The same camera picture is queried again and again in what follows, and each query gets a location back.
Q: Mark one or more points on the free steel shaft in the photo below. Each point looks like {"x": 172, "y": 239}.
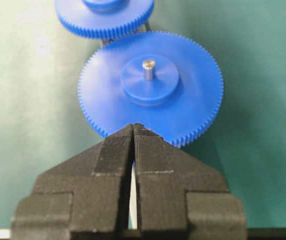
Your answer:
{"x": 148, "y": 66}

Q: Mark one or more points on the green table mat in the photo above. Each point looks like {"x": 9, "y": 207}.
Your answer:
{"x": 41, "y": 123}

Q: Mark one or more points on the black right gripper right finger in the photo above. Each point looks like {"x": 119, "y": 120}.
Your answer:
{"x": 180, "y": 197}

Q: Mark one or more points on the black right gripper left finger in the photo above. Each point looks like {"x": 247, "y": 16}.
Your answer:
{"x": 85, "y": 197}

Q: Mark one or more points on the black aluminium table frame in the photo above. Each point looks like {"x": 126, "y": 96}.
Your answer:
{"x": 253, "y": 234}

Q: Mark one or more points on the small blue gear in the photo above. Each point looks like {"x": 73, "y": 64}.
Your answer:
{"x": 179, "y": 104}

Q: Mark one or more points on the large blue gear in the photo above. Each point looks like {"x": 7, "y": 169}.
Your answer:
{"x": 108, "y": 19}

